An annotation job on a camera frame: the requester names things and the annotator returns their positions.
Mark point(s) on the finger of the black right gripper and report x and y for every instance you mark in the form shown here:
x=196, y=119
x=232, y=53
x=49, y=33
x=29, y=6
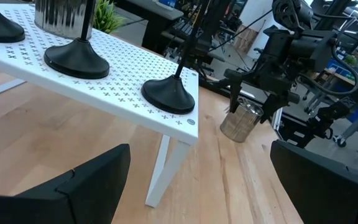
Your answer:
x=273, y=104
x=235, y=93

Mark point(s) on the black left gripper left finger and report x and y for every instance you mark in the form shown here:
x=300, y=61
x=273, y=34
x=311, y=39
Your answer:
x=73, y=199

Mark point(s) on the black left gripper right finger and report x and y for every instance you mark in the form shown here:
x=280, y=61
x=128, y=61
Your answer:
x=331, y=193

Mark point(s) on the silver tin can candle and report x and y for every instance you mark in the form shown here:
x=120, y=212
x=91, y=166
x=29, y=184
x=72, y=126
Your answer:
x=57, y=18
x=239, y=127

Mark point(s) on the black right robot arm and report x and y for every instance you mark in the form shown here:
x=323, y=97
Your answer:
x=309, y=49

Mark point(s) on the white perforated metal shelf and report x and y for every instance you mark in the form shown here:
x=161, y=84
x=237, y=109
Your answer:
x=120, y=77

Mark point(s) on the grey desk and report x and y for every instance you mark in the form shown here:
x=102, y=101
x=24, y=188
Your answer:
x=154, y=9

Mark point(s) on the artificial green plant white pot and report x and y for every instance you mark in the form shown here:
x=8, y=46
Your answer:
x=106, y=18

